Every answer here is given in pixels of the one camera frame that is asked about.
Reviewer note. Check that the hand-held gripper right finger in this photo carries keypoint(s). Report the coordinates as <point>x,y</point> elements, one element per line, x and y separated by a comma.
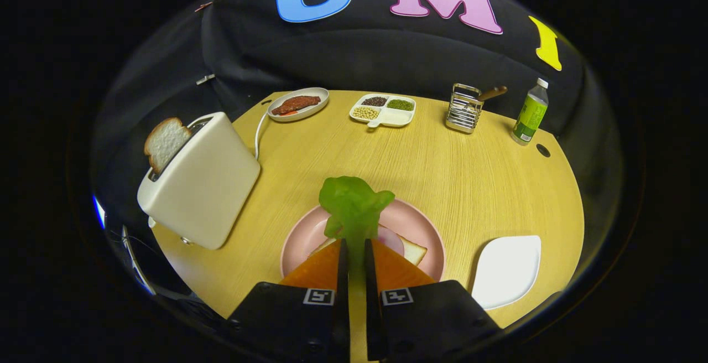
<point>369,280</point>

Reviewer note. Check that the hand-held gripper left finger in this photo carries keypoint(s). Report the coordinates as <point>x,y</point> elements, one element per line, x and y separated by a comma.
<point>342,280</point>

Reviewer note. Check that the green lettuce leaf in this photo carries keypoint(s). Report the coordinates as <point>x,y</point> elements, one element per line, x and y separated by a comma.
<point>354,208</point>

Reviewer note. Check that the toasted bread slice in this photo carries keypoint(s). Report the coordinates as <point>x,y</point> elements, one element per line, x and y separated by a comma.
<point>166,143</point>

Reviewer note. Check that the pink ham slice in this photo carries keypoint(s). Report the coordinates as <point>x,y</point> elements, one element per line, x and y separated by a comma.
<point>391,239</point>

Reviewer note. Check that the white bread slice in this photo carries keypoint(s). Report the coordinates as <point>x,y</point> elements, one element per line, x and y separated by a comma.
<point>414,251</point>

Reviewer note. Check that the pink plate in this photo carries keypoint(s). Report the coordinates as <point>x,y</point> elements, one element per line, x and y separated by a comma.
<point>420,230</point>

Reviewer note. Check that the white leaf-shaped plate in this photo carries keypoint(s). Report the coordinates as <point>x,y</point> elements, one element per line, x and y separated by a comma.
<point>506,271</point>

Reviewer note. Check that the white divided dish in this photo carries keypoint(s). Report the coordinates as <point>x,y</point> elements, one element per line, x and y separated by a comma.
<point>394,117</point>

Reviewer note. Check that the white toaster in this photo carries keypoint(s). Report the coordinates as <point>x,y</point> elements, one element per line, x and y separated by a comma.
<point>204,186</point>

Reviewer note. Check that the heap of yellow beans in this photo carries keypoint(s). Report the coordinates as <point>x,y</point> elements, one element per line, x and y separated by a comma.
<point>365,113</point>

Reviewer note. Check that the round beige plate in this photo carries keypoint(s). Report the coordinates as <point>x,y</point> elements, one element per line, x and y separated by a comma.
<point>319,105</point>

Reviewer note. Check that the heap of green beans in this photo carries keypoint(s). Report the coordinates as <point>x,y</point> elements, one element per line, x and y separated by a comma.
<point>400,105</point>

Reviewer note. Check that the heap of dark beans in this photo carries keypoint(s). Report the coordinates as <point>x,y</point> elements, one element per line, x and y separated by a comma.
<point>374,101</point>

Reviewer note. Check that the red meat slice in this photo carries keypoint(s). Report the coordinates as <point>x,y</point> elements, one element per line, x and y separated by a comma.
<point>296,104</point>

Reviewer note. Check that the white bent bar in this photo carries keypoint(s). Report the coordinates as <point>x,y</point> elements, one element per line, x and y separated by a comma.
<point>135,260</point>

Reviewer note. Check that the black backdrop cloth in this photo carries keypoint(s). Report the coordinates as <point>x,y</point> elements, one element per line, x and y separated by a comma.
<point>359,53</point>

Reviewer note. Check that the green label bottle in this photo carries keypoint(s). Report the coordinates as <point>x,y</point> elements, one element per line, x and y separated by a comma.
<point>530,115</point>

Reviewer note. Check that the glowing screen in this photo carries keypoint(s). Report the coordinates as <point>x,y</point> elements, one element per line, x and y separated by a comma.
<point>99,212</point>

